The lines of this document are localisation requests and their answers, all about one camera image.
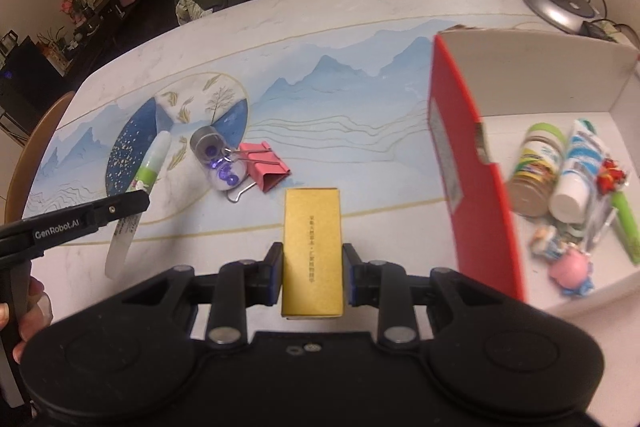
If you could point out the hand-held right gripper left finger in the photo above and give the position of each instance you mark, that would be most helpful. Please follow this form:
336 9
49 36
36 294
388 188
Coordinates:
275 269

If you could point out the white and blue tube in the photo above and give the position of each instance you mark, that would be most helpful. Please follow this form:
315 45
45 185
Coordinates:
575 172

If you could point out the yellow rectangular box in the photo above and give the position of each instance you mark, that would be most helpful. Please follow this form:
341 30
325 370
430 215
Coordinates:
312 252

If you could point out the mountain print table mat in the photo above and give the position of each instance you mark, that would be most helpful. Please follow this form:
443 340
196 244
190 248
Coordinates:
350 107

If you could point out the black power adapter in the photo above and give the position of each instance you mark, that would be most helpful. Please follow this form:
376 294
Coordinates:
597 30

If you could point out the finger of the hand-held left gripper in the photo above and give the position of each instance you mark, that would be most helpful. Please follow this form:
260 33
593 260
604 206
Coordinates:
122 207

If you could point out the wooden chair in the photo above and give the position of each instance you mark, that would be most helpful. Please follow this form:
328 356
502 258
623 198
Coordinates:
35 147

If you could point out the person's left hand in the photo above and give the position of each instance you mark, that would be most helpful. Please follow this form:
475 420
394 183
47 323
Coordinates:
37 307

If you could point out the red cardboard box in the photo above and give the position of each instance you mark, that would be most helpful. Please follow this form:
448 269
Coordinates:
465 187

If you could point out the pink pig toy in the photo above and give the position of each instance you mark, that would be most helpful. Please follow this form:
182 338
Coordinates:
570 274

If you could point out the green lid jar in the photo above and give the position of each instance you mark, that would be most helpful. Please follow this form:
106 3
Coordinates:
535 172

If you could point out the green marker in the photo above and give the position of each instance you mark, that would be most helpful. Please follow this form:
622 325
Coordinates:
629 227

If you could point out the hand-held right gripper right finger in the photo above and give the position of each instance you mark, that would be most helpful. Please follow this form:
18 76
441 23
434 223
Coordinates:
349 269

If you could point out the patterned seat cushion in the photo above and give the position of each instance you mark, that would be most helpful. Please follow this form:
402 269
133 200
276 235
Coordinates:
192 12

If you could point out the clear pushpin container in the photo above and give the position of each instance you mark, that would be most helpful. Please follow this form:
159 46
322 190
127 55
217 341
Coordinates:
215 152

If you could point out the red figure toy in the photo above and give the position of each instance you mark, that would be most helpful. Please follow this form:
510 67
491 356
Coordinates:
612 174

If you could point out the small figure toy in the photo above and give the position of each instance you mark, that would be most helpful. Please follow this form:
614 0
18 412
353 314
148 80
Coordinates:
547 243

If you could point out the pink binder clip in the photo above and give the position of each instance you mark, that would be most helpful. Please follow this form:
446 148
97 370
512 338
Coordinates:
265 172

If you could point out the green and white pen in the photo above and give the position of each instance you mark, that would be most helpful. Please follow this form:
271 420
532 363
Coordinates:
152 159

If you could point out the black cabinet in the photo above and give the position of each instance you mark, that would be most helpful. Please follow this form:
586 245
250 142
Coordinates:
25 77

